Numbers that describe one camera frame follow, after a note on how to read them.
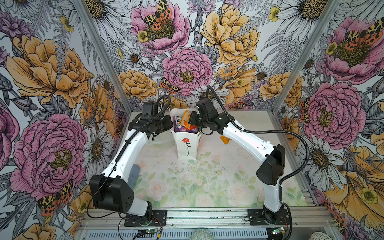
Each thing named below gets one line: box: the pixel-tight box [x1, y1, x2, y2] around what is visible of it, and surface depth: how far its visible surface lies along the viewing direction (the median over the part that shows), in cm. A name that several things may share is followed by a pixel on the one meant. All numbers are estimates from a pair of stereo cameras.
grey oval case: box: [127, 164, 140, 190], surface depth 87 cm
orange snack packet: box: [179, 110, 198, 130], surface depth 85 cm
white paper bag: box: [169, 108, 202, 160], surface depth 85 cm
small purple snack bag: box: [173, 115, 199, 133], surface depth 85 cm
